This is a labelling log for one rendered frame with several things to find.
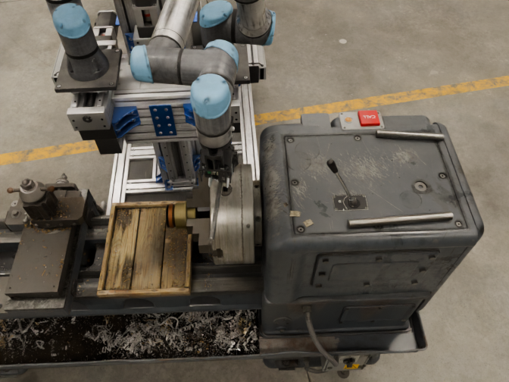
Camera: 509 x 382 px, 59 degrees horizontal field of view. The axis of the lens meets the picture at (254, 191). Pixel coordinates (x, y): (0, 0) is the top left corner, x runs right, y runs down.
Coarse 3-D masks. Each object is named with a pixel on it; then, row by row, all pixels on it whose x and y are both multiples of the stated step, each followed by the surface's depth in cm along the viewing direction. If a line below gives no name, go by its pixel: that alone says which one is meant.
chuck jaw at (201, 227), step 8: (192, 224) 138; (200, 224) 138; (208, 224) 138; (192, 232) 136; (200, 232) 136; (208, 232) 136; (200, 240) 134; (208, 240) 134; (200, 248) 134; (208, 248) 134
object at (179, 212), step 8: (168, 208) 141; (176, 208) 140; (184, 208) 140; (192, 208) 141; (168, 216) 140; (176, 216) 139; (184, 216) 139; (192, 216) 141; (168, 224) 141; (176, 224) 140; (184, 224) 140
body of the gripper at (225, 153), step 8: (200, 144) 99; (208, 152) 97; (216, 152) 98; (224, 152) 104; (232, 152) 104; (208, 160) 102; (216, 160) 102; (224, 160) 103; (232, 160) 108; (200, 168) 102; (208, 168) 102; (216, 168) 102; (224, 168) 103; (200, 176) 104; (208, 176) 105; (216, 176) 106; (224, 176) 104
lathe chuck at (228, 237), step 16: (240, 176) 133; (240, 192) 130; (224, 208) 128; (240, 208) 128; (224, 224) 128; (240, 224) 128; (224, 240) 130; (240, 240) 130; (224, 256) 134; (240, 256) 134
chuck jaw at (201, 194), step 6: (198, 174) 138; (204, 174) 138; (198, 180) 139; (204, 180) 139; (198, 186) 139; (204, 186) 139; (192, 192) 140; (198, 192) 140; (204, 192) 140; (186, 198) 141; (192, 198) 140; (198, 198) 140; (204, 198) 140; (192, 204) 141; (198, 204) 141; (204, 204) 141
